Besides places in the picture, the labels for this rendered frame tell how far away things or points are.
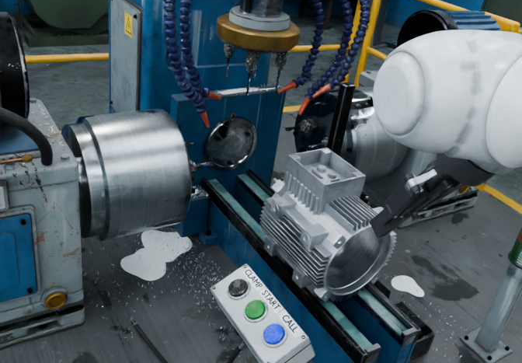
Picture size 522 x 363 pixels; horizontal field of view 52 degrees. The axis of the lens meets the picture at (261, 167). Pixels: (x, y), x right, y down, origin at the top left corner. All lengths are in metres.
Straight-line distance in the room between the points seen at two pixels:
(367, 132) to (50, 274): 0.76
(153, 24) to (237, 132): 0.32
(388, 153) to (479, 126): 0.91
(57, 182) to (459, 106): 0.67
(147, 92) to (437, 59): 0.97
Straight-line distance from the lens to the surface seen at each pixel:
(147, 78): 1.32
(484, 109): 0.46
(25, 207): 0.95
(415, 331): 1.05
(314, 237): 0.95
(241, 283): 0.82
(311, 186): 0.99
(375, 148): 1.33
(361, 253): 1.11
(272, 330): 0.76
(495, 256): 1.59
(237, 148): 1.35
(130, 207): 1.03
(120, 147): 1.02
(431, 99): 0.44
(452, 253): 1.53
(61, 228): 0.99
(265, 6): 1.13
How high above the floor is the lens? 1.61
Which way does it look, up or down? 29 degrees down
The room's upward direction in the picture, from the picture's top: 9 degrees clockwise
